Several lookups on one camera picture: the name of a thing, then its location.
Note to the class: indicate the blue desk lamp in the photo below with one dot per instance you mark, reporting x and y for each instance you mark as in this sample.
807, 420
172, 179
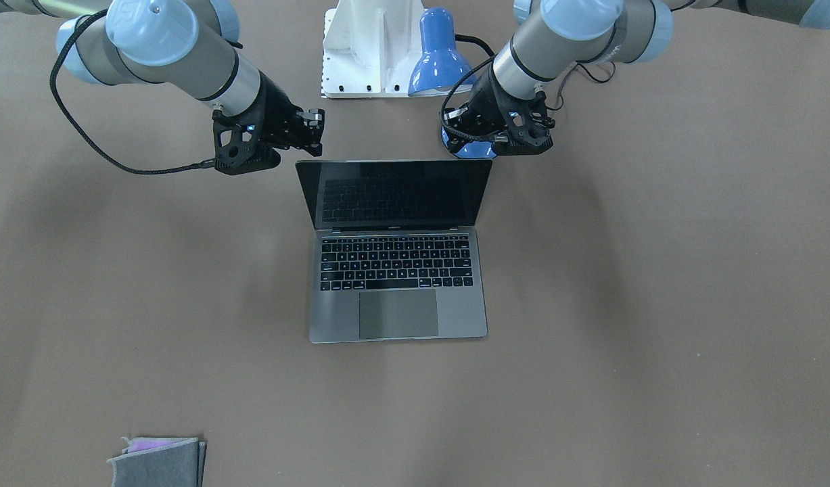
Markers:
441, 65

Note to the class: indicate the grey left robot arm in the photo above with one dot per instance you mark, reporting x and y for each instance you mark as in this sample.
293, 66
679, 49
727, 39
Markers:
558, 34

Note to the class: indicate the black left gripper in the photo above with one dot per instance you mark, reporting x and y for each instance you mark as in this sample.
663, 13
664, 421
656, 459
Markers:
484, 101

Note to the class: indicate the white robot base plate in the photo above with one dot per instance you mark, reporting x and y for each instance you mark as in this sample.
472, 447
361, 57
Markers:
370, 49

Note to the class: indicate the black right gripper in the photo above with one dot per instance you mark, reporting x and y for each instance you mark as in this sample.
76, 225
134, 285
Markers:
275, 108

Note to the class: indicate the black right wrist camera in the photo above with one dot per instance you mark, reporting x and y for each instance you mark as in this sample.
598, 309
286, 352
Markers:
237, 150

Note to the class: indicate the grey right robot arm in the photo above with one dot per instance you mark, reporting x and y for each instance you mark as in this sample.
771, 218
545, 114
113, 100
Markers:
193, 45

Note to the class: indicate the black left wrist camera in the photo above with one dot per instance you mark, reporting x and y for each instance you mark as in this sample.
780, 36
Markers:
528, 126

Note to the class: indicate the folded grey cloth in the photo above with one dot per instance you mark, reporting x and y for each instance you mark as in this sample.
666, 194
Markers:
148, 461

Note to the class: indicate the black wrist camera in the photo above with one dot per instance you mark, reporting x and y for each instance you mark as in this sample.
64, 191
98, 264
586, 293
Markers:
528, 126
237, 150

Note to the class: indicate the grey laptop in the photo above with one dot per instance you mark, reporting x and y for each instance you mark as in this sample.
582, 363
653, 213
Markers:
396, 253

